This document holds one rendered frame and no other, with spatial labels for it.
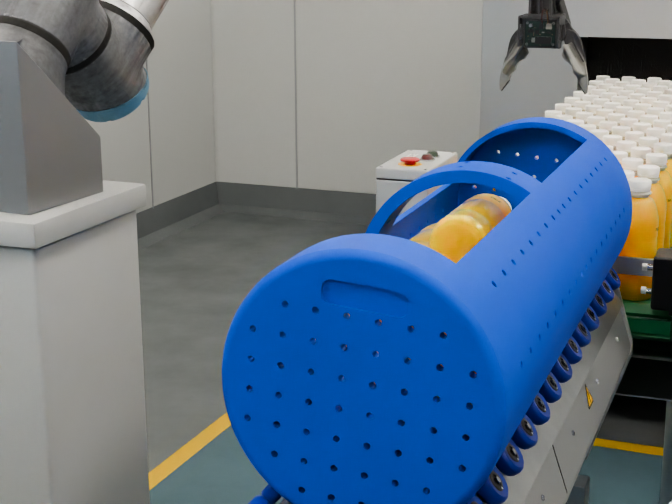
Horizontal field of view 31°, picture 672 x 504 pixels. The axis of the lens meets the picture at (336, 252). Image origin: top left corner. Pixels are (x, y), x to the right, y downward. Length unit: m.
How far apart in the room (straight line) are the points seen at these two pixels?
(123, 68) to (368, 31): 4.32
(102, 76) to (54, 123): 0.24
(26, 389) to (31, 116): 0.42
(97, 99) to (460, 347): 1.22
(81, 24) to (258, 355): 1.02
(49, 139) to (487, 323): 0.99
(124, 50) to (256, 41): 4.53
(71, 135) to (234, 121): 4.87
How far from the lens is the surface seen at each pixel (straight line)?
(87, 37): 2.10
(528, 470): 1.42
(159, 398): 4.16
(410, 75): 6.38
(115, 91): 2.19
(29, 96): 1.89
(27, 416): 1.98
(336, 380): 1.15
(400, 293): 1.11
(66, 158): 1.97
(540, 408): 1.48
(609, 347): 1.95
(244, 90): 6.76
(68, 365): 1.99
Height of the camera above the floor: 1.51
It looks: 15 degrees down
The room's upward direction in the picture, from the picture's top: straight up
